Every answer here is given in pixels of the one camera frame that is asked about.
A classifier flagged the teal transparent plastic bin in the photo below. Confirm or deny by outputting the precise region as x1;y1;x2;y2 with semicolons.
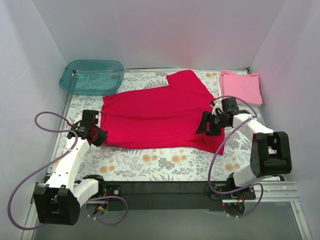
59;60;124;97

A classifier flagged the folded pink t shirt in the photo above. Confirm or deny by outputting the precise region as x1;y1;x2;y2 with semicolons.
220;70;263;107

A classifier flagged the red t shirt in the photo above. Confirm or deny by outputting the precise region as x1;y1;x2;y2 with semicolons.
101;70;225;154

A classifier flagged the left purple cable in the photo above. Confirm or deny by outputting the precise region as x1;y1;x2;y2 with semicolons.
7;111;130;231

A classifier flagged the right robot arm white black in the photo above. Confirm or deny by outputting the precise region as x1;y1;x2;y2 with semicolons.
195;95;292;195

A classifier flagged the aluminium frame rail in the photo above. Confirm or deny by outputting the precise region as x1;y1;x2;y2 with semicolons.
29;181;301;204

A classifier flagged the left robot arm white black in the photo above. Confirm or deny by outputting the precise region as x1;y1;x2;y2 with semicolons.
33;110;107;226

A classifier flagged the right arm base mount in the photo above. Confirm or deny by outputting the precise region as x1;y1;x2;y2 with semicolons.
205;183;256;202

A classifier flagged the folded white t shirt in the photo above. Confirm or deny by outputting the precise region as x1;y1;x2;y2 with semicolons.
217;75;224;96

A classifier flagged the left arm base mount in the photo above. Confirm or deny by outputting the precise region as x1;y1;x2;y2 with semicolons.
95;183;123;198

